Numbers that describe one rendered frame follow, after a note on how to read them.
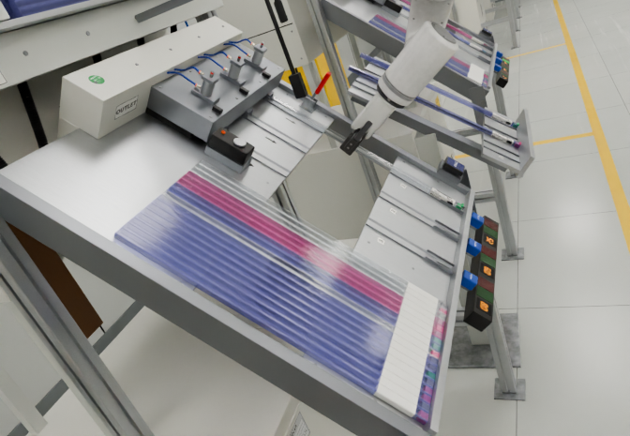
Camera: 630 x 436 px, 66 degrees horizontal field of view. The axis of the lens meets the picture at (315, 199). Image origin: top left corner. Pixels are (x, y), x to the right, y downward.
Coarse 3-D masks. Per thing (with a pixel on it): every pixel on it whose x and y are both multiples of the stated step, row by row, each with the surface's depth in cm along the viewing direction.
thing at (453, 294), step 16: (464, 208) 112; (464, 224) 105; (464, 240) 100; (464, 256) 96; (448, 288) 91; (448, 304) 86; (448, 320) 81; (448, 336) 78; (448, 352) 76; (432, 400) 69; (432, 416) 66; (432, 432) 65
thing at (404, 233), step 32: (384, 192) 105; (416, 192) 111; (448, 192) 116; (384, 224) 97; (416, 224) 101; (448, 224) 106; (384, 256) 90; (416, 256) 94; (448, 256) 98; (352, 384) 67
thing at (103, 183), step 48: (288, 96) 120; (48, 144) 77; (96, 144) 82; (144, 144) 86; (192, 144) 92; (288, 144) 104; (48, 192) 71; (96, 192) 74; (144, 192) 78; (192, 288) 69
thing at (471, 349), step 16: (416, 144) 140; (432, 144) 138; (432, 160) 141; (464, 304) 163; (512, 320) 174; (464, 336) 175; (480, 336) 167; (512, 336) 168; (464, 352) 169; (480, 352) 167; (512, 352) 162
